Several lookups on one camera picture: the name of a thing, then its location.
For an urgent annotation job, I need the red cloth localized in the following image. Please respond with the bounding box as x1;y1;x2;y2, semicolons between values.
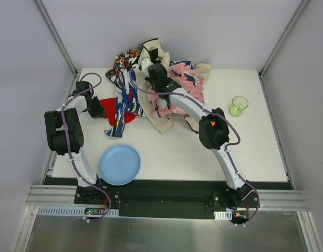
100;98;138;126

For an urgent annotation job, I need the beige cloth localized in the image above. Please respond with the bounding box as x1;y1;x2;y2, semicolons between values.
138;38;211;134

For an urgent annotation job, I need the pink patterned cloth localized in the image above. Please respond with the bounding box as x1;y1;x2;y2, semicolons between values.
148;61;204;118

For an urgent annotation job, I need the blue white patterned cloth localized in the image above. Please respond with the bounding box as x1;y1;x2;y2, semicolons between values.
105;69;144;138

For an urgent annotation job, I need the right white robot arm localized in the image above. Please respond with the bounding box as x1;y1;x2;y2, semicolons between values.
138;58;253;209

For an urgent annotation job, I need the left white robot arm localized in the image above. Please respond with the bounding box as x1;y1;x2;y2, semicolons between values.
44;81;106;187

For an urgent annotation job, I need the orange black patterned cloth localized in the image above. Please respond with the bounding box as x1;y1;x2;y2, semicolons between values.
105;49;141;83

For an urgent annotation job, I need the blue plastic plate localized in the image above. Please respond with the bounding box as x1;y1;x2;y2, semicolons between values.
98;144;141;186

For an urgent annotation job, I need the green plastic cup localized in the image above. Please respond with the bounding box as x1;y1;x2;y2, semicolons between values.
229;96;249;117

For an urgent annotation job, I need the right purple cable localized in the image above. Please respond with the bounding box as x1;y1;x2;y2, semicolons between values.
129;65;261;228

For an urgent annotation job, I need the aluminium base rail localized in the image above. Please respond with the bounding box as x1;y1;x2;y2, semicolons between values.
26;185;310;212

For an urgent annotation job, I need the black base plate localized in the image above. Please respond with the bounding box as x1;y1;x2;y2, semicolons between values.
74;180;259;219

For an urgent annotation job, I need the left aluminium frame post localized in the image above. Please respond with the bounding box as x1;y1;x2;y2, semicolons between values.
32;0;78;77

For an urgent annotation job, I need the aluminium frame post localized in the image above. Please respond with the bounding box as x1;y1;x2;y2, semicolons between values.
32;0;78;77
258;0;311;79

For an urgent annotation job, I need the left white cable duct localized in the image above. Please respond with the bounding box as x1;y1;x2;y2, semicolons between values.
38;206;119;218

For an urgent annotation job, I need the white cable duct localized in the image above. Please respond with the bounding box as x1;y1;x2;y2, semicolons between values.
38;206;119;218
214;211;233;221

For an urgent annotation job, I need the right white cable duct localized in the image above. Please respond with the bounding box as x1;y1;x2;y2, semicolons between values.
214;211;233;221

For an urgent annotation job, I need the right aluminium frame post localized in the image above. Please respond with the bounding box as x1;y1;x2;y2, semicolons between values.
258;0;311;79

